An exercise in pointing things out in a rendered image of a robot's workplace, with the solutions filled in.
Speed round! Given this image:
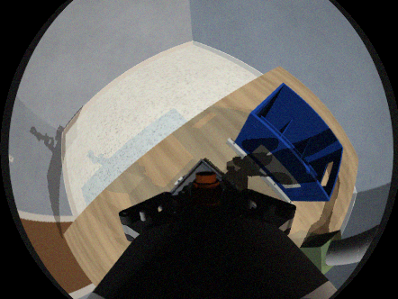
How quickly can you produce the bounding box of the brown glass bottle with white label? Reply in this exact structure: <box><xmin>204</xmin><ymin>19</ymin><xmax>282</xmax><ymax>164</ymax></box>
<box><xmin>193</xmin><ymin>171</ymin><xmax>220</xmax><ymax>206</ymax></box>

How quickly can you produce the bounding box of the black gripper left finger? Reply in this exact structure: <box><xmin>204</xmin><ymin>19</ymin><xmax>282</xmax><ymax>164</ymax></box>
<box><xmin>119</xmin><ymin>182</ymin><xmax>196</xmax><ymax>241</ymax></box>

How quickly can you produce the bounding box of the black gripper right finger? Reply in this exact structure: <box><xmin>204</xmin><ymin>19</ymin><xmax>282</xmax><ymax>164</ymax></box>
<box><xmin>220</xmin><ymin>181</ymin><xmax>296</xmax><ymax>235</ymax></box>

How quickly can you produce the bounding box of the blue crate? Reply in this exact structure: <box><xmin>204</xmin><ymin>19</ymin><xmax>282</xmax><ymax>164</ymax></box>
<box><xmin>234</xmin><ymin>83</ymin><xmax>343</xmax><ymax>202</ymax></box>

